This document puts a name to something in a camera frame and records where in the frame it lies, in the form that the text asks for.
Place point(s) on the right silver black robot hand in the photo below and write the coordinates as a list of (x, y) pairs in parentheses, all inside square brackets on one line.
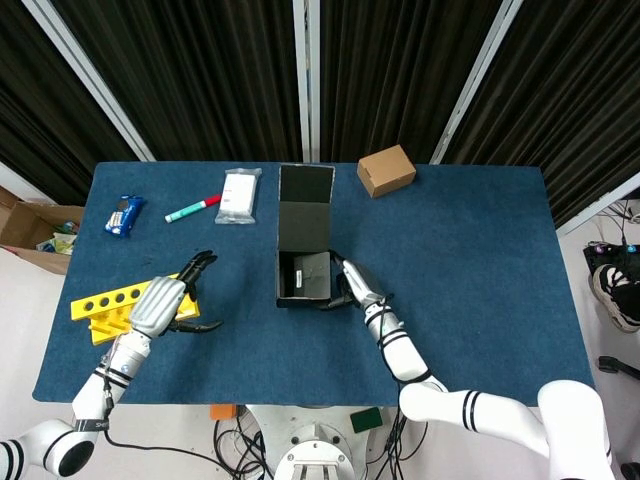
[(362, 282)]

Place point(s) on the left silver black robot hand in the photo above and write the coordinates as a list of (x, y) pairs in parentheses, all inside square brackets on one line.
[(160, 300)]

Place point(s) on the black paper box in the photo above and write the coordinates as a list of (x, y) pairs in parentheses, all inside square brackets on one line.
[(305, 215)]

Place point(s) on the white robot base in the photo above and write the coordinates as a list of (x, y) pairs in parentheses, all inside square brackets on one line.
[(312, 440)]

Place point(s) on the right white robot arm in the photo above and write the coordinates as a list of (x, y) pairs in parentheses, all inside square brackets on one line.
[(405, 360)]

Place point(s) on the brown cardboard box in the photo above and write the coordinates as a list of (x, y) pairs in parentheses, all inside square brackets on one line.
[(387, 172)]

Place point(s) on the yellow tube rack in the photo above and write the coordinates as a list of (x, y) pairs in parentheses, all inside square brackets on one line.
[(100, 302)]

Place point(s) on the blue table mat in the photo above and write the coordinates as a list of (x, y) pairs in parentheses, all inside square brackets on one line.
[(450, 275)]

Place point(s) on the blue cookie packet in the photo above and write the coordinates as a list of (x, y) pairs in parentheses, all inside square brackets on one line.
[(122, 216)]

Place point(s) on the green red marker pen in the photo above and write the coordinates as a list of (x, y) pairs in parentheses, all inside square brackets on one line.
[(190, 210)]

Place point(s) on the orange block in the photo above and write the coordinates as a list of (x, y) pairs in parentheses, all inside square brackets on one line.
[(222, 411)]

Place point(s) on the white tissue packet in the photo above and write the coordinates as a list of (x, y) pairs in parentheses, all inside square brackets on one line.
[(239, 195)]

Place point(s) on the open cardboard carton with clutter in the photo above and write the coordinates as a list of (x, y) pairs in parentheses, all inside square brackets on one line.
[(25, 225)]

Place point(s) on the black pleated curtain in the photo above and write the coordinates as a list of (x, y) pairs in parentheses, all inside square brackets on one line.
[(200, 75), (575, 100), (40, 100), (400, 75)]

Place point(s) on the black device with coloured lights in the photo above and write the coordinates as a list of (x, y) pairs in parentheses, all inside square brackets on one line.
[(607, 255)]

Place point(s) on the black white sneaker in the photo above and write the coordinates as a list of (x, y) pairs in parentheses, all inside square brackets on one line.
[(617, 297)]

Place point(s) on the white frame post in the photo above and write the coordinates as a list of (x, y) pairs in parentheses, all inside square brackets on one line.
[(600, 202), (90, 75), (480, 75), (15, 180), (306, 75)]

